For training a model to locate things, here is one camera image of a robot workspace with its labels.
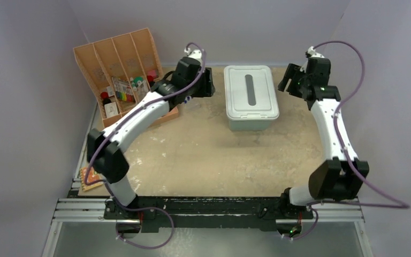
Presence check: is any white storage box lid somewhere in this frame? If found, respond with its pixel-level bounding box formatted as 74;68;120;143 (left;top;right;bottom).
224;65;279;122

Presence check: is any large blue-capped test tube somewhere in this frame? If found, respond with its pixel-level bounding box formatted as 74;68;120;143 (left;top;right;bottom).
184;96;192;104

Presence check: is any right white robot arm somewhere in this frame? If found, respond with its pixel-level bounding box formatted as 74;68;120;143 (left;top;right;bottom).
278;46;369;218

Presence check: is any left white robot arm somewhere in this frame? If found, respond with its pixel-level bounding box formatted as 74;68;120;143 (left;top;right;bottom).
87;46;215;219

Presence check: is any teal plastic bin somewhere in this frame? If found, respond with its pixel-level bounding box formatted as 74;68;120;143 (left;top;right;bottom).
228;119;273;131

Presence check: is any pink plastic organizer rack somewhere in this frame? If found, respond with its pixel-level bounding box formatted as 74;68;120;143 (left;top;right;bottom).
73;28;164;127

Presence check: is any orange printed card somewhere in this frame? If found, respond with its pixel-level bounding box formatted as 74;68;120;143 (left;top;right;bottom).
79;167;104;192

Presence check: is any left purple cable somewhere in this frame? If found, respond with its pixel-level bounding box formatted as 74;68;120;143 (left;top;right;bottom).
83;42;207;210

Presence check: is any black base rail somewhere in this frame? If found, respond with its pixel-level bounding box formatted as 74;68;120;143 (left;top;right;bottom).
53;195;364;233

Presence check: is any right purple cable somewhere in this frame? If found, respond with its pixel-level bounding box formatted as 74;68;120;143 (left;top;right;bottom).
306;40;411;242

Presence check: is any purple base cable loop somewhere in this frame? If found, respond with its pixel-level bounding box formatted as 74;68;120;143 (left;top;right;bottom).
115;206;177;250

